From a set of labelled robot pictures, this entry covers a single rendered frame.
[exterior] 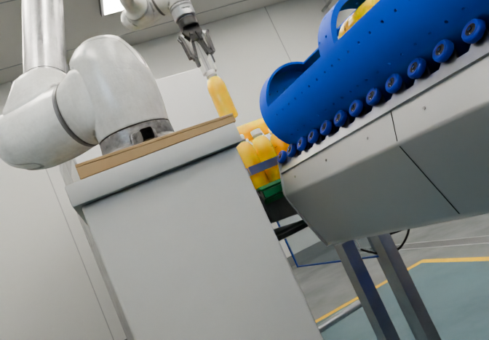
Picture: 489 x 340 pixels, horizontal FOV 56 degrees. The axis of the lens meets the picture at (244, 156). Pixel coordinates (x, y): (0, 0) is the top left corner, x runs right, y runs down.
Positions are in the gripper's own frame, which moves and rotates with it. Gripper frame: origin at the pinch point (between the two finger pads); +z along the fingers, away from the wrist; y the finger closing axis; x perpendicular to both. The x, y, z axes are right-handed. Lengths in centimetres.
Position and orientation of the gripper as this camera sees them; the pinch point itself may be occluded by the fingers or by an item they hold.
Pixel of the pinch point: (207, 65)
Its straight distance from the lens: 180.8
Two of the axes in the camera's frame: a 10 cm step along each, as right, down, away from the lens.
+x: -3.4, 2.7, 9.0
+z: 4.1, 9.0, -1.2
